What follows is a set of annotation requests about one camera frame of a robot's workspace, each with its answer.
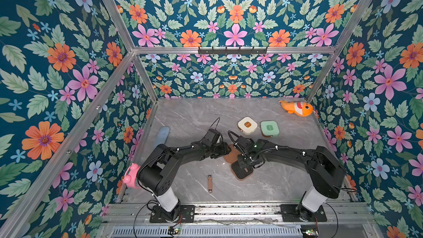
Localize brown nail clipper case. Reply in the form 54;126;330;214
223;144;253;181

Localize cream nail clipper case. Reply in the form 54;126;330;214
237;117;258;135

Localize green nail clipper case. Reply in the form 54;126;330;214
260;121;280;137

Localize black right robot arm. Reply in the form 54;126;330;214
231;136;346;221

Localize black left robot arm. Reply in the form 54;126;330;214
135;128;231;222

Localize blue oval case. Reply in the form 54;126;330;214
154;126;170;148

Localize orange clownfish plush toy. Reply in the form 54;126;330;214
279;100;314;117

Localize pink alarm clock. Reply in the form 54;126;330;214
122;163;141;189

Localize black hook rail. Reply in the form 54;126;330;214
197;47;268;56

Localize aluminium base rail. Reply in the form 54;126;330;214
102;201;376;225

